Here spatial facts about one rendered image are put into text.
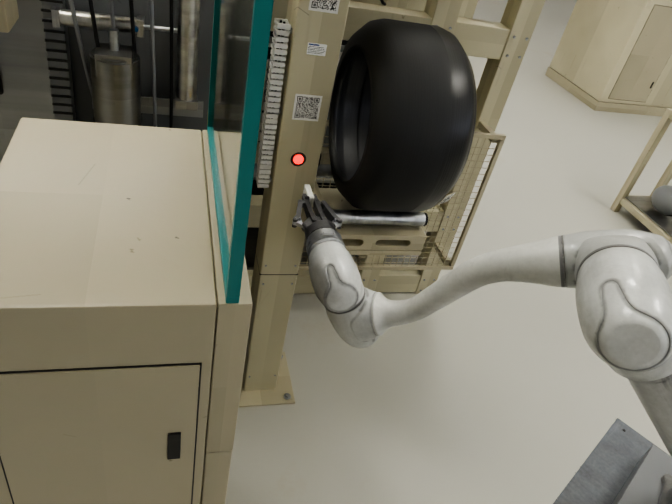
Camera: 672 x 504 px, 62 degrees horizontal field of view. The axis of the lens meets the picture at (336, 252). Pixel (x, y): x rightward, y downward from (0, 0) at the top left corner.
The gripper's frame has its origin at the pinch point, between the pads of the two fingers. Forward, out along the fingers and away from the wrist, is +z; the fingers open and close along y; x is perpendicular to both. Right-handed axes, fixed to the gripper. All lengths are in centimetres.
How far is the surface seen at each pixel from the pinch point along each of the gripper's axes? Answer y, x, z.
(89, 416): 46, 2, -65
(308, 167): -3.6, 1.8, 18.7
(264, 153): 9.7, -1.4, 19.4
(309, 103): -0.6, -18.0, 18.4
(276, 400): -6, 104, 14
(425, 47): -28.5, -37.3, 16.3
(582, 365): -159, 105, 26
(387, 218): -29.6, 14.1, 11.8
